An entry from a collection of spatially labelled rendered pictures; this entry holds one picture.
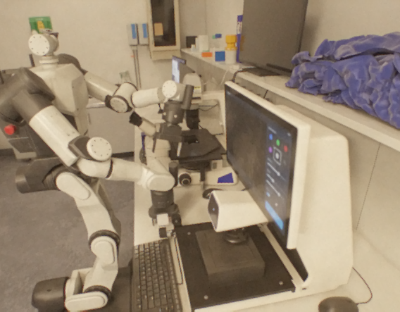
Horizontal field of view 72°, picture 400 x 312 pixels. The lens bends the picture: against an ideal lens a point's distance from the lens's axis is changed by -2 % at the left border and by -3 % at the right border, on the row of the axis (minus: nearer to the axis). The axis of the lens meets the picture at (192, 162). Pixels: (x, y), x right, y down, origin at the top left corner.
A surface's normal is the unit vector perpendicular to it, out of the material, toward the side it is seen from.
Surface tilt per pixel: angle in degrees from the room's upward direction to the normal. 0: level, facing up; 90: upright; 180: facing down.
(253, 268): 90
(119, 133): 90
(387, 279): 0
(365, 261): 0
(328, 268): 90
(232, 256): 0
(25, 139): 90
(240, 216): 81
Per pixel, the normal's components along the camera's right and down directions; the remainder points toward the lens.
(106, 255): 0.18, 0.42
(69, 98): 0.77, 0.17
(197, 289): -0.04, -0.90
